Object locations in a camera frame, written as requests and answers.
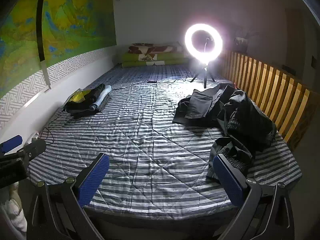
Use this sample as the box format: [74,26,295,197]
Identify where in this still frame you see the black ring light cable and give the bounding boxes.
[110,78,193,91]

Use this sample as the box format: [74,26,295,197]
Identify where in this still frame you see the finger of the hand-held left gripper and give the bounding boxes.
[0,135,23,155]
[0,139,47,164]

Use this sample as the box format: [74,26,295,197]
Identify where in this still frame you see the white cloth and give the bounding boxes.
[0,180,28,233]

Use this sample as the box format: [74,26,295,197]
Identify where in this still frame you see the black tripod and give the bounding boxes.
[191,64,216,89]

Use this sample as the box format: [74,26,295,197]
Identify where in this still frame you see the dark grey pants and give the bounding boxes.
[172,83,228,127]

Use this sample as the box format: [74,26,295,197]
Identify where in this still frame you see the black shorts elastic waistband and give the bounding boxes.
[207,137,256,180]

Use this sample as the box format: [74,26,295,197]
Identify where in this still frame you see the green yellow wall poster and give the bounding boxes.
[0,0,118,98]

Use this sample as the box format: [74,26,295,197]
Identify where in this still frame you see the green folded blanket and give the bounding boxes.
[122,52,191,68]

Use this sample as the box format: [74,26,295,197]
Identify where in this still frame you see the black white curved strip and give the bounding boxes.
[36,0,52,90]

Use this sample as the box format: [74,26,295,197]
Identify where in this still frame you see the striped grey white bed quilt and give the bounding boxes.
[25,64,303,210]

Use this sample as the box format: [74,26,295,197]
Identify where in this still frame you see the thin black cable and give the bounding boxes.
[41,109,66,146]

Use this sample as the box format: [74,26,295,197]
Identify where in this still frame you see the wooden slatted bed rail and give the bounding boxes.
[220,51,320,151]

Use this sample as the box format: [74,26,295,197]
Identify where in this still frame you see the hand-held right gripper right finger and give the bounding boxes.
[213,154,295,240]

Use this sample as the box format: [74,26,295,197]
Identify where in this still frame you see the white folded garment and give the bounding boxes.
[91,85,112,111]

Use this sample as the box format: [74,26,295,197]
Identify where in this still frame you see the large black crumpled garment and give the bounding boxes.
[217,84,277,152]

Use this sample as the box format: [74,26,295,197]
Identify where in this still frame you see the dark grey folded garment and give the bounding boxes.
[66,95,112,120]

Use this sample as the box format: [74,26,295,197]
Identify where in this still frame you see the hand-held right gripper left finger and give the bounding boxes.
[26,152,110,240]

